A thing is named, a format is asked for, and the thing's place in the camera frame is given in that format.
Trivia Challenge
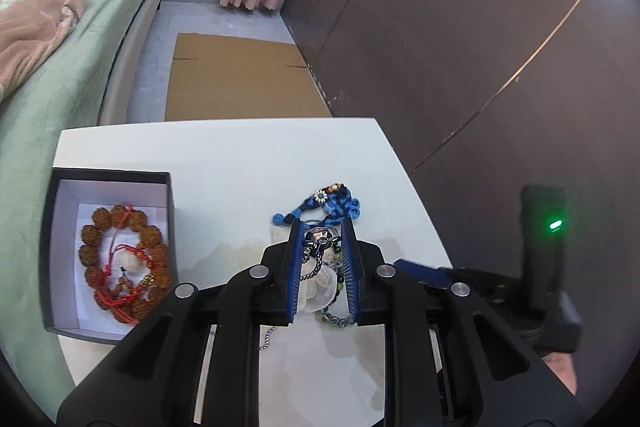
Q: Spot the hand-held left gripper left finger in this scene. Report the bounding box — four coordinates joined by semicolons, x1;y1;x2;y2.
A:
56;219;311;427

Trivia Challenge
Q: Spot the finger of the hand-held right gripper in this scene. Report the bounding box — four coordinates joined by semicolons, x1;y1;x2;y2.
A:
393;258;523;310

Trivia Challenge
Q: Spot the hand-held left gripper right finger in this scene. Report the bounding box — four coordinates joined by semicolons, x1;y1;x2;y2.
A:
340;218;586;427

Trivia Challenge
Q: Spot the silver chain necklace with pendant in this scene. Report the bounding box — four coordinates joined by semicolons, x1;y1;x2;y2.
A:
257;227;342;354

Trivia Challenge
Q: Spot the black jewelry box white inside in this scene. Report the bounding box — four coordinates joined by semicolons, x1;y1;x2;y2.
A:
41;168;177;346

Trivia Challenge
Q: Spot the person's right hand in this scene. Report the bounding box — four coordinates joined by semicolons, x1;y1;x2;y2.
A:
545;353;579;395

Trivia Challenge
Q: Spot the flat cardboard sheet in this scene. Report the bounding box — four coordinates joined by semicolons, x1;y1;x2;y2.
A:
164;33;334;123

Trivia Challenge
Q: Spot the bed with green sheet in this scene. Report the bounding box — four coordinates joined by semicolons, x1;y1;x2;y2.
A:
0;0;179;410

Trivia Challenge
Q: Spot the pink fleece blanket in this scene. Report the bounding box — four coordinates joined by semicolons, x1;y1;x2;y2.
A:
0;0;89;102

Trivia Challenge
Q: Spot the white shell bracelet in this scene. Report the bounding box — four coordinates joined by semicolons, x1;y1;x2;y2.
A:
269;226;347;314

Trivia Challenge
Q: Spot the dark green bead bracelet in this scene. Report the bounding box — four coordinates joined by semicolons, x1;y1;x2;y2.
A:
319;244;358;329

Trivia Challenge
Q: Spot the blue braided cord bracelet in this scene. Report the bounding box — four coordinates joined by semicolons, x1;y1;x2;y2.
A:
271;179;362;229

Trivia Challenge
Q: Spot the brown bead bracelet red cord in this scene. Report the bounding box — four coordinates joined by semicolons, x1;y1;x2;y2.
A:
79;204;174;326

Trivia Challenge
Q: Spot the white bed frame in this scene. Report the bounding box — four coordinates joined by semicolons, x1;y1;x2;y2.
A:
97;0;164;126

